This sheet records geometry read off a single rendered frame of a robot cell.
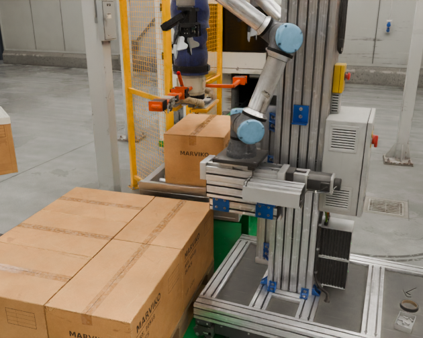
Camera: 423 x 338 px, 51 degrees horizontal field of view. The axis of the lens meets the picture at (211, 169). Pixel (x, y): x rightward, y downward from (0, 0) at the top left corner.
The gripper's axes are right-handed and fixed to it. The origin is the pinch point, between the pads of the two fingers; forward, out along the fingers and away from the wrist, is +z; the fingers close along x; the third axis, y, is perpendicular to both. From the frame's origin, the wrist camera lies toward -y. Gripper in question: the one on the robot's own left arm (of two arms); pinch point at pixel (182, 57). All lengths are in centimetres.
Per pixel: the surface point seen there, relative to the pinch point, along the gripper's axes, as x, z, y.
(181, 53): 76, 7, -36
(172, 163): 75, 77, -44
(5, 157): 45, 78, -157
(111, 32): 140, -1, -128
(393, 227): 189, 152, 100
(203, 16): 82, -15, -24
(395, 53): 956, 80, 86
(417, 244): 166, 152, 118
